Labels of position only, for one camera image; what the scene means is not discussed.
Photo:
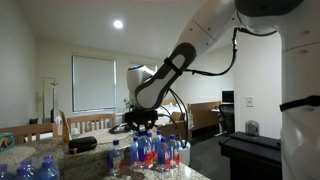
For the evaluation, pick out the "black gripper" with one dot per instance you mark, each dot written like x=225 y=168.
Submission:
x=137 y=118

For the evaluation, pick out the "Fiji water bottle moved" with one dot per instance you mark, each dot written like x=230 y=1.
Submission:
x=145 y=151
x=173 y=152

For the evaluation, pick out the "black headphones on counter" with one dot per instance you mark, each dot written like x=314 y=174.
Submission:
x=121 y=128

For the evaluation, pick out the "fiji bottle in row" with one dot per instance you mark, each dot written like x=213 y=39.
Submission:
x=134 y=159
x=157 y=142
x=163 y=157

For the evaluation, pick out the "Fiji bottle far left row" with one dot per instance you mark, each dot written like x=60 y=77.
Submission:
x=116 y=159

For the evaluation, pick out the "shrink-wrapped Fiji bottle pack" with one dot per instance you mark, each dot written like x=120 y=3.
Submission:
x=26 y=170

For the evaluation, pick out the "black glasses case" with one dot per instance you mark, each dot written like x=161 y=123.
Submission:
x=82 y=144

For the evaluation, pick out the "window blind left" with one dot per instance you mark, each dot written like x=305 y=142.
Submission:
x=93 y=84

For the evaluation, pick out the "wooden chair near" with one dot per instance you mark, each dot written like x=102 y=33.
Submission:
x=84 y=123

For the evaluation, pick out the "wooden chair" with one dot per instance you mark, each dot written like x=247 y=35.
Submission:
x=24 y=134
x=84 y=123

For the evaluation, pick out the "black office chair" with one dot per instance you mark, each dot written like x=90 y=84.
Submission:
x=227 y=118

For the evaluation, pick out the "computer monitor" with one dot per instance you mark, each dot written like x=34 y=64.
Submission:
x=227 y=96

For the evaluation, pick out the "ceiling light near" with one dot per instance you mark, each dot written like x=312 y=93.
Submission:
x=118 y=24

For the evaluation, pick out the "grey smart speaker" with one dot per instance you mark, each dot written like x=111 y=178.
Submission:
x=252 y=128

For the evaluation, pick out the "black cabinet with speaker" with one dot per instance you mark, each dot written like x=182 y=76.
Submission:
x=252 y=157

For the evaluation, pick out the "wooden chair far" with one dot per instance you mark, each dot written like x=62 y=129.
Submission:
x=24 y=134

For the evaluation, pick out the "tissue box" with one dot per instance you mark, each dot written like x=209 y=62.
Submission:
x=6 y=141

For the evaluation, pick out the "wooden sofa frame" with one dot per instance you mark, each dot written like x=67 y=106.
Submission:
x=183 y=120

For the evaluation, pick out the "light switch plate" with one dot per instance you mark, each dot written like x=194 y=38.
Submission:
x=250 y=101

